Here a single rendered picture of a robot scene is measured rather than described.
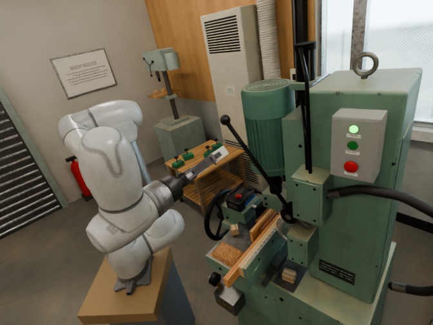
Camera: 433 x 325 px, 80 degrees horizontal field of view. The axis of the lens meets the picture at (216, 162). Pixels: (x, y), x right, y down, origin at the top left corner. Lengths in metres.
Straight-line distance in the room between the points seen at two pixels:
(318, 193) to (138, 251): 0.88
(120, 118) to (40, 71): 2.58
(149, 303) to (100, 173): 0.93
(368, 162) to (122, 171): 0.54
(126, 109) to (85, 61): 2.63
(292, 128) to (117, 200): 0.54
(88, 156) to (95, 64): 3.24
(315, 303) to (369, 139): 0.64
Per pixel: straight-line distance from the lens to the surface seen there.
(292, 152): 0.87
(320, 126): 0.74
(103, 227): 0.63
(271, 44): 2.39
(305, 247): 0.89
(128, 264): 1.34
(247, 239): 1.14
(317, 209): 0.78
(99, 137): 0.54
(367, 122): 0.64
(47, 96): 3.63
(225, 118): 0.85
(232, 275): 0.99
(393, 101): 0.68
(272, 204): 1.09
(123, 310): 1.41
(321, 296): 1.10
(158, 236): 1.32
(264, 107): 0.84
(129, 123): 1.12
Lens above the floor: 1.71
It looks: 28 degrees down
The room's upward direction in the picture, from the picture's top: 12 degrees counter-clockwise
